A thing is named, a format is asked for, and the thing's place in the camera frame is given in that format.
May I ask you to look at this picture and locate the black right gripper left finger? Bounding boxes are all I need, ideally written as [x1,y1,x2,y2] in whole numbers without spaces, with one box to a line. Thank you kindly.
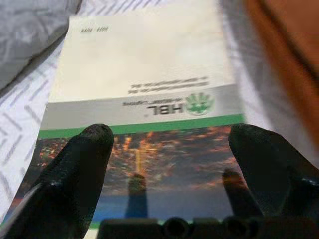
[0,123,115,239]

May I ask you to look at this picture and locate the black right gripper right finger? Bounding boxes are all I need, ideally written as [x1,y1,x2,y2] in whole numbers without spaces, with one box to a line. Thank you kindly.
[228,123,319,220]

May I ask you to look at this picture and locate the white booklet with city photo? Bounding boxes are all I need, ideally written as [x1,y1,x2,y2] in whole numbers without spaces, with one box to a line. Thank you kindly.
[11,3,247,230]

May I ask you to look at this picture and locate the white patterned bed sheet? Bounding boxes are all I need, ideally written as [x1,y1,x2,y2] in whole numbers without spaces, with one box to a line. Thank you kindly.
[0,0,319,225]

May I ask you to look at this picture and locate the orange-brown wooden headboard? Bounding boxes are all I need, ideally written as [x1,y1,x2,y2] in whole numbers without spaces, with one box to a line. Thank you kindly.
[244,0,319,160]

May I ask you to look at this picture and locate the grey crumpled blanket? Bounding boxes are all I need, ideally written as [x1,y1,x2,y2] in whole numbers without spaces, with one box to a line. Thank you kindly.
[0,0,83,93]

